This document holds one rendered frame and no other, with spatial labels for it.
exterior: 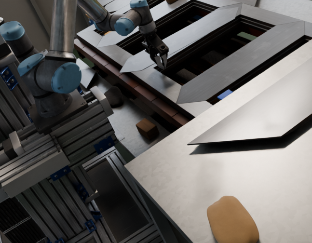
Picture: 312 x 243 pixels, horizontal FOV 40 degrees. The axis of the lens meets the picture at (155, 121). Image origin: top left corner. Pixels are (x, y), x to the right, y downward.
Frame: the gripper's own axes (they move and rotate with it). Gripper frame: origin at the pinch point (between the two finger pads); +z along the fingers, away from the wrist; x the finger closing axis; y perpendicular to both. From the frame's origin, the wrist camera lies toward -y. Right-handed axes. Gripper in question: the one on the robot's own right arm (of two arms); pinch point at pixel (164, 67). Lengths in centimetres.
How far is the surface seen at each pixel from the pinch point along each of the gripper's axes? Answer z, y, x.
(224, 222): -21, -108, 42
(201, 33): 0.9, 10.0, -30.1
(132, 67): 0.7, 17.1, 9.6
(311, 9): 13, -9, -86
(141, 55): 0.8, 23.5, 0.3
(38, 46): 67, 281, 17
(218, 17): 0.9, 15.7, -45.5
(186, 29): 0.9, 21.8, -28.5
